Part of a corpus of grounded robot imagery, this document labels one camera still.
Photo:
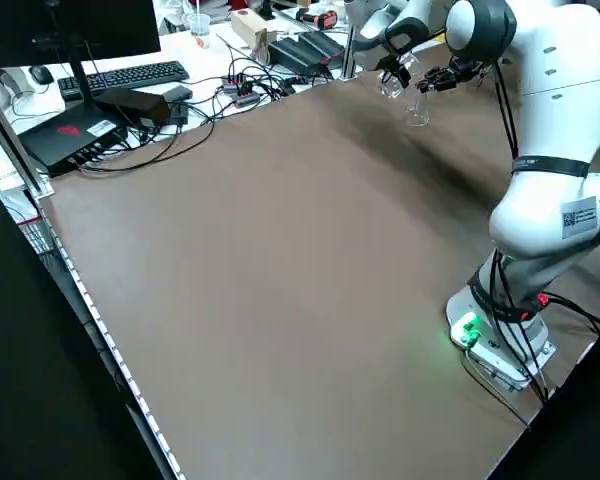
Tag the aluminium profile post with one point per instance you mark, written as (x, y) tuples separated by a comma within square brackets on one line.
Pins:
[(15, 145), (350, 60)]

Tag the black computer mouse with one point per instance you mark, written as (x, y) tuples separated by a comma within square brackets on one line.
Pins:
[(41, 74)]

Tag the small black adapter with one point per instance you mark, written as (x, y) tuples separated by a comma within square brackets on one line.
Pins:
[(179, 93)]

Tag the clear plastic cup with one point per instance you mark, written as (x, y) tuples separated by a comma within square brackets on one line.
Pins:
[(198, 27)]

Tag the clear glass beaker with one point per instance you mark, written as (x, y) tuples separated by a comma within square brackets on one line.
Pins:
[(395, 91)]

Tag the black keyboard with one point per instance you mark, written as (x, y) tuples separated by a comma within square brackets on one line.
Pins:
[(130, 77)]

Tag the grey USB hub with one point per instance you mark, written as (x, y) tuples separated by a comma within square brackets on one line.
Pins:
[(237, 85), (247, 100)]

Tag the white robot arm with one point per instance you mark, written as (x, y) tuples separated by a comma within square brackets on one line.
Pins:
[(555, 125)]

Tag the black box with red logo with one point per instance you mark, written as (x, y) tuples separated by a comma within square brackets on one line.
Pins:
[(65, 140)]

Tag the black monitor with stand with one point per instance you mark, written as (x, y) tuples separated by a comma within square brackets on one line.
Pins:
[(55, 30)]

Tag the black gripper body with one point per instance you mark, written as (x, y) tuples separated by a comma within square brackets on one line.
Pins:
[(465, 71), (400, 51)]

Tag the cardboard box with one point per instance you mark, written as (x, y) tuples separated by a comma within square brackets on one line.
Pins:
[(247, 25)]

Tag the black power brick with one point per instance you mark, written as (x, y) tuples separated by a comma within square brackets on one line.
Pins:
[(135, 107)]

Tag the red and black battery tool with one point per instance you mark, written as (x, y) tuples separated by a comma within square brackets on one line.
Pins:
[(325, 20)]

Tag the black finned box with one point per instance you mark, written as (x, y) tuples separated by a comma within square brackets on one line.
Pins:
[(295, 52), (325, 45)]

